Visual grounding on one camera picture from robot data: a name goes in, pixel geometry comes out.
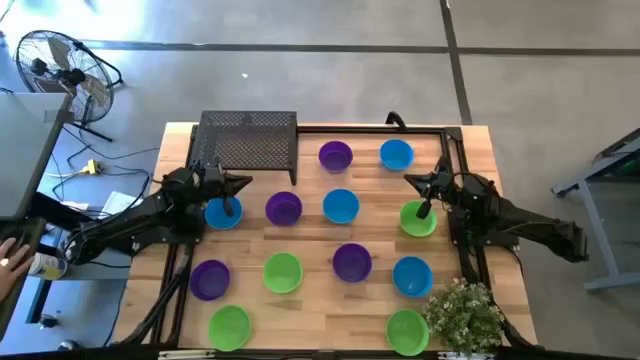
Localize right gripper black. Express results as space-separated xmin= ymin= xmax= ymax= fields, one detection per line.
xmin=403 ymin=172 xmax=459 ymax=202

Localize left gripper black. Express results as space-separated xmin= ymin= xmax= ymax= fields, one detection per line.
xmin=197 ymin=172 xmax=254 ymax=201

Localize blue plastic mini bowl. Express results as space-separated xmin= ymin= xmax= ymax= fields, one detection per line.
xmin=322 ymin=188 xmax=361 ymax=225
xmin=392 ymin=256 xmax=434 ymax=299
xmin=204 ymin=195 xmax=244 ymax=231
xmin=379 ymin=138 xmax=415 ymax=172

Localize green plastic mini bowl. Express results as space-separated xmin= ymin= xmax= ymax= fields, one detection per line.
xmin=398 ymin=200 xmax=438 ymax=238
xmin=262 ymin=252 xmax=304 ymax=295
xmin=207 ymin=305 xmax=252 ymax=352
xmin=385 ymin=308 xmax=430 ymax=357

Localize purple plastic mini bowl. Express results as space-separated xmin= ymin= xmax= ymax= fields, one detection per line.
xmin=318 ymin=140 xmax=354 ymax=174
xmin=332 ymin=242 xmax=373 ymax=284
xmin=264 ymin=190 xmax=304 ymax=227
xmin=189 ymin=259 xmax=232 ymax=302

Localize black perforated metal shelf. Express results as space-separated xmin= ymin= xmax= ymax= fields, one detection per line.
xmin=187 ymin=110 xmax=300 ymax=186

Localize white paper sheet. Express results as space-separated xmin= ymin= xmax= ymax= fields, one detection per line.
xmin=99 ymin=190 xmax=144 ymax=219

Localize potted plant small white flowers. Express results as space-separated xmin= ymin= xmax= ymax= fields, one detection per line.
xmin=422 ymin=278 xmax=506 ymax=358

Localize grey metal table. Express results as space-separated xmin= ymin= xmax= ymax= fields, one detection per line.
xmin=551 ymin=127 xmax=640 ymax=294

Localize silver aluminium bar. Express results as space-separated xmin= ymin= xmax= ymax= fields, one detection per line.
xmin=158 ymin=349 xmax=216 ymax=360
xmin=438 ymin=351 xmax=495 ymax=360

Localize black floor fan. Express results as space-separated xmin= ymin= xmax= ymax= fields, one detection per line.
xmin=14 ymin=29 xmax=125 ymax=144

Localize yellow and white can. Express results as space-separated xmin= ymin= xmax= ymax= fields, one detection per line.
xmin=27 ymin=252 xmax=69 ymax=281

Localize grey desk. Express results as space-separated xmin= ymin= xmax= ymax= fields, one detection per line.
xmin=0 ymin=92 xmax=74 ymax=221

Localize person's hand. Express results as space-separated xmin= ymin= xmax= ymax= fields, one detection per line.
xmin=0 ymin=237 xmax=35 ymax=302

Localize black aluminium rig frame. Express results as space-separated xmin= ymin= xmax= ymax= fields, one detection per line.
xmin=114 ymin=124 xmax=539 ymax=360

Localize black floor cable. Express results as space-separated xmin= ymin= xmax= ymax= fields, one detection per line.
xmin=49 ymin=124 xmax=162 ymax=201

